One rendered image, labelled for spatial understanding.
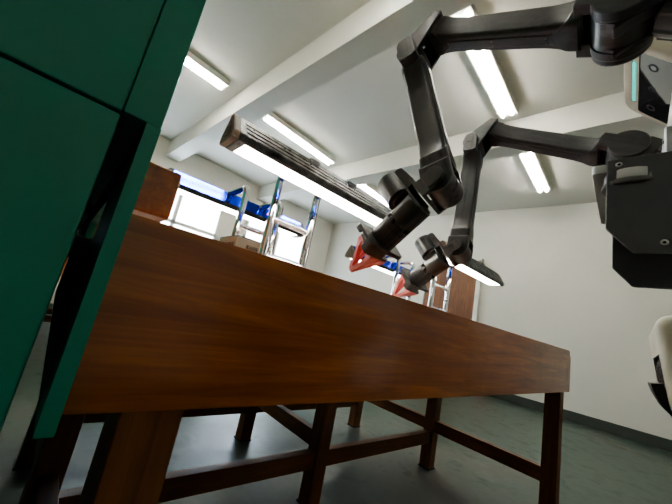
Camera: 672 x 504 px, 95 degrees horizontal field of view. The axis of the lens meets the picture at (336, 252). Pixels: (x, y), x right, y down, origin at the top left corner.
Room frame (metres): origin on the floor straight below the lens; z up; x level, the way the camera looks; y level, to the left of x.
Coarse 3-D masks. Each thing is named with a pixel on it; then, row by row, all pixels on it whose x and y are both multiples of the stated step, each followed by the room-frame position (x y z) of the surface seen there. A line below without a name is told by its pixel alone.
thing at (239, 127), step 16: (240, 128) 0.63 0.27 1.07; (256, 128) 0.67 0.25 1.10; (224, 144) 0.66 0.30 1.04; (240, 144) 0.65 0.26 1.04; (256, 144) 0.65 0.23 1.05; (272, 144) 0.69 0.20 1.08; (288, 160) 0.71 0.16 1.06; (304, 160) 0.76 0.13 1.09; (304, 176) 0.75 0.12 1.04; (320, 176) 0.78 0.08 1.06; (336, 176) 0.85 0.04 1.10; (336, 192) 0.82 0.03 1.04; (352, 192) 0.87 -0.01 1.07; (368, 208) 0.91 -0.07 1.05; (384, 208) 0.98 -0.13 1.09
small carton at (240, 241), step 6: (222, 240) 0.43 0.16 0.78; (228, 240) 0.41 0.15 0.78; (234, 240) 0.40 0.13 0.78; (240, 240) 0.40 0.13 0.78; (246, 240) 0.40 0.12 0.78; (252, 240) 0.41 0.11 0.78; (240, 246) 0.40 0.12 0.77; (246, 246) 0.40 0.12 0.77; (252, 246) 0.41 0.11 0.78; (258, 246) 0.41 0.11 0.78; (258, 252) 0.42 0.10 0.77
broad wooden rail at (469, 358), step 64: (128, 256) 0.30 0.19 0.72; (192, 256) 0.34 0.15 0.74; (256, 256) 0.38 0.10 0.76; (128, 320) 0.31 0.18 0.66; (192, 320) 0.35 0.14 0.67; (256, 320) 0.40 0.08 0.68; (320, 320) 0.46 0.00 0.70; (384, 320) 0.56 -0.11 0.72; (448, 320) 0.71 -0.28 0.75; (128, 384) 0.32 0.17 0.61; (192, 384) 0.36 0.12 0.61; (256, 384) 0.41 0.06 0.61; (320, 384) 0.48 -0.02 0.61; (384, 384) 0.58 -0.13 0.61; (448, 384) 0.73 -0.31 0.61; (512, 384) 0.99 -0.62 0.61
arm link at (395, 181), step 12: (432, 168) 0.50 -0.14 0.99; (384, 180) 0.59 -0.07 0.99; (396, 180) 0.57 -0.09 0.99; (408, 180) 0.56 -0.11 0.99; (420, 180) 0.52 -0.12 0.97; (432, 180) 0.50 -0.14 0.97; (384, 192) 0.59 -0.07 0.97; (396, 192) 0.56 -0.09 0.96; (420, 192) 0.51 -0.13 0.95; (432, 204) 0.54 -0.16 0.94
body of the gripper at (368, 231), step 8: (392, 216) 0.57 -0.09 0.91; (360, 224) 0.59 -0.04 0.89; (384, 224) 0.57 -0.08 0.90; (392, 224) 0.56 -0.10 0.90; (360, 232) 0.60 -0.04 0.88; (368, 232) 0.59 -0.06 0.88; (376, 232) 0.59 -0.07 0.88; (384, 232) 0.58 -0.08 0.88; (392, 232) 0.57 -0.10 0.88; (400, 232) 0.57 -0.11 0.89; (408, 232) 0.57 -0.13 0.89; (368, 240) 0.57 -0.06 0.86; (376, 240) 0.59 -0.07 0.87; (384, 240) 0.58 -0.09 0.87; (392, 240) 0.58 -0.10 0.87; (400, 240) 0.59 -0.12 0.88; (376, 248) 0.58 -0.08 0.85; (384, 248) 0.59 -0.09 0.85; (392, 248) 0.60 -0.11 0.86; (392, 256) 0.62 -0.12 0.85; (400, 256) 0.63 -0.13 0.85
